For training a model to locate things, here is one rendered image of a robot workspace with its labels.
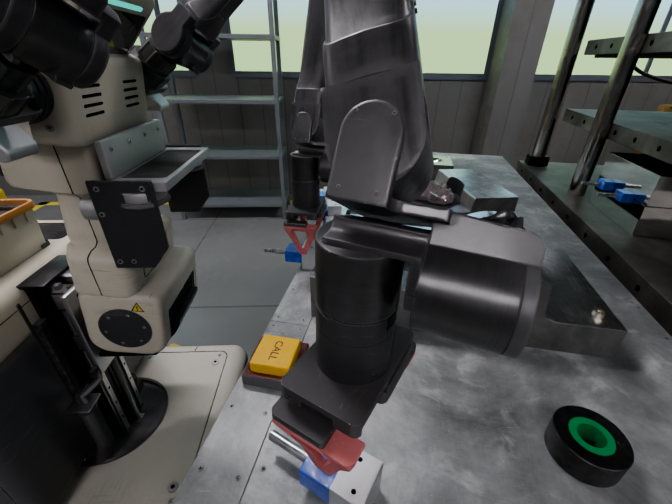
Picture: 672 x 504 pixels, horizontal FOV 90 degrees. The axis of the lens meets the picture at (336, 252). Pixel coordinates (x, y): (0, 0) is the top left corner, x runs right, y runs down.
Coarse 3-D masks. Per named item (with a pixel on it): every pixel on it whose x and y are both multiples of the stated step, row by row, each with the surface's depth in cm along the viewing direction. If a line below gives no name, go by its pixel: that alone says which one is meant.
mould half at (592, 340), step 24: (480, 216) 71; (552, 264) 68; (312, 288) 59; (552, 288) 60; (576, 288) 61; (312, 312) 62; (408, 312) 57; (552, 312) 55; (576, 312) 55; (552, 336) 54; (576, 336) 53; (600, 336) 52; (624, 336) 52
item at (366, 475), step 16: (272, 432) 39; (288, 448) 38; (304, 464) 36; (368, 464) 34; (304, 480) 35; (320, 480) 34; (336, 480) 33; (352, 480) 33; (368, 480) 33; (320, 496) 35; (336, 496) 32; (352, 496) 32; (368, 496) 32
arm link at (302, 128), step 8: (304, 112) 62; (296, 120) 62; (304, 120) 62; (312, 120) 62; (296, 128) 63; (304, 128) 62; (296, 136) 63; (304, 136) 62; (296, 144) 65; (304, 144) 64; (312, 144) 63; (320, 144) 63; (320, 168) 63; (328, 168) 63; (320, 176) 64; (328, 176) 63
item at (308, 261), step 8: (312, 240) 77; (272, 248) 78; (288, 248) 76; (296, 248) 76; (312, 248) 74; (288, 256) 75; (296, 256) 75; (304, 256) 74; (312, 256) 74; (304, 264) 75; (312, 264) 75
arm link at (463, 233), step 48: (384, 144) 18; (336, 192) 18; (384, 192) 18; (432, 240) 19; (480, 240) 18; (528, 240) 17; (432, 288) 18; (480, 288) 17; (528, 288) 16; (480, 336) 17; (528, 336) 16
